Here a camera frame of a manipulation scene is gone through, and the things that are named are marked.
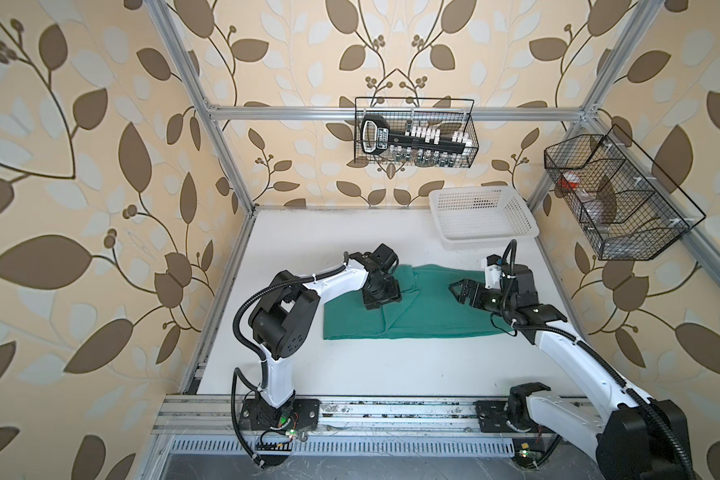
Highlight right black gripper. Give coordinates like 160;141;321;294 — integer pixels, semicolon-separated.
449;277;513;318

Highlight green trousers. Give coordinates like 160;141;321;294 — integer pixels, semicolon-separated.
323;264;504;340

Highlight white plastic laundry basket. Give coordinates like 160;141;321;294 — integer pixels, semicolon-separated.
428;186;539;250

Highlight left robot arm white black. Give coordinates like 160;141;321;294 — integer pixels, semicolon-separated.
232;244;402;429

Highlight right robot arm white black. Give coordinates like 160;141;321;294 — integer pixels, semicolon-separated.
449;257;696;479

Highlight red capped item in basket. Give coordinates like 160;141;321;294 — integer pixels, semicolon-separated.
558;171;581;193

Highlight black handheld tool in basket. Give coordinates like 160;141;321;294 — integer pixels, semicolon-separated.
358;114;467;155

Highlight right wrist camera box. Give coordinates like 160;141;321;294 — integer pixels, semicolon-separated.
481;254;503;289

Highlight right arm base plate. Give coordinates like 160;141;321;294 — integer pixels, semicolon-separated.
474;398;554;436

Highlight back black wire basket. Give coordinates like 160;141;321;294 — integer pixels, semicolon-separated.
353;96;479;169

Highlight black wire basket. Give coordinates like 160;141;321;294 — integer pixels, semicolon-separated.
544;124;706;261
353;96;479;169

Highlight right black wire basket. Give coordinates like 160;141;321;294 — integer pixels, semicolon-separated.
544;124;706;261

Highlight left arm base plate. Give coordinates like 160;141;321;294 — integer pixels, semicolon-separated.
238;397;321;431

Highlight aluminium front rail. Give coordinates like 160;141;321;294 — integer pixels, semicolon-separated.
149;394;649;458

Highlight aluminium frame back bar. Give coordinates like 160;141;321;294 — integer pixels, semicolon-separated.
208;105;586;123

